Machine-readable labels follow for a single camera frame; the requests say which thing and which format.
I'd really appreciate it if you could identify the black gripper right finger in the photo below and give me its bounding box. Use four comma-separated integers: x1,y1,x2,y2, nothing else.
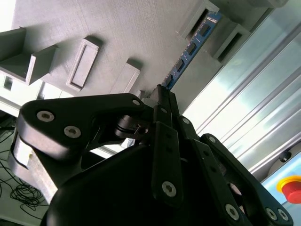
168,91,294,226

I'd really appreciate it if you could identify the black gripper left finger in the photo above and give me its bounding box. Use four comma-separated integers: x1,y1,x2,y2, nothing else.
8,84,185,207

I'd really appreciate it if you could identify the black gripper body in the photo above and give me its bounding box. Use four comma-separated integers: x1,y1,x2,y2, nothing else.
42,145,226,226

